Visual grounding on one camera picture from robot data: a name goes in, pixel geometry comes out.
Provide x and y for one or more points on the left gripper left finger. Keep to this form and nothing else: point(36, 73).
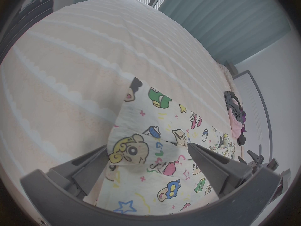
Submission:
point(89, 171)

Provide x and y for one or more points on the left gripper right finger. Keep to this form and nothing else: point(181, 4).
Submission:
point(211, 168)

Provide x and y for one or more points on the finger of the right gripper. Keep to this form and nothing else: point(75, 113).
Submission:
point(244, 161)
point(256, 159)

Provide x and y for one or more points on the white printed pyjama garment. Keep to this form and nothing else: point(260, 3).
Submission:
point(164, 126)

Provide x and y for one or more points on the pile of clothes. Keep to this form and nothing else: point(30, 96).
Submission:
point(236, 126)

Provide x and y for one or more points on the bed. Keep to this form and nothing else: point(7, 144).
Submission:
point(70, 67)

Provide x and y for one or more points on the white grey-framed door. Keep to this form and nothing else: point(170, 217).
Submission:
point(254, 107)

